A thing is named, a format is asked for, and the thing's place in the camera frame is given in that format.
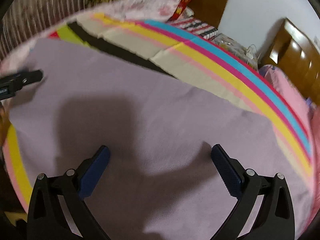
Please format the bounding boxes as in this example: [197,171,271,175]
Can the purple knit pants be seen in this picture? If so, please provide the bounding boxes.
[10,38,312,239]

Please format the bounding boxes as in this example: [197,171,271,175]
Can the person left hand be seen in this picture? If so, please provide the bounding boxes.
[0,105,11,146]

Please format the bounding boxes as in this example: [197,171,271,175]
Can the floral curtain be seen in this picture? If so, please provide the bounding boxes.
[1,0,94,60]

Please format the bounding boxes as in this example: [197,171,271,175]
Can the pink bed sheet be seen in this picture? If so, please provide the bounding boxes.
[258,64,320,160]

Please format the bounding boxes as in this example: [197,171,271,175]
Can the rainbow striped blanket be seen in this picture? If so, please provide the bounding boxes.
[4,14,316,211]

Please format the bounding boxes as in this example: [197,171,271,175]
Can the white power strip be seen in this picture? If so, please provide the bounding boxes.
[245,44,258,62]

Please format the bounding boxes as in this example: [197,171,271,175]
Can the glossy brown wooden headboard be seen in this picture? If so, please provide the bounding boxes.
[260,18,320,105]

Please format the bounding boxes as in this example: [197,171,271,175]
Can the pink floral quilt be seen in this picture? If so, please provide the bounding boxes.
[0,0,183,63]

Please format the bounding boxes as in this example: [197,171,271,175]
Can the bedside table with floral cover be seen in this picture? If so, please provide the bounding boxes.
[211,33,258,70]

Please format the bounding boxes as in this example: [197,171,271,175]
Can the red checkered bed sheet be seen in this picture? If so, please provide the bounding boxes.
[169,17,218,41]

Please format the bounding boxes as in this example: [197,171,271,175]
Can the dark wooden headboard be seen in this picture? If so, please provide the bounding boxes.
[188,0,228,28]

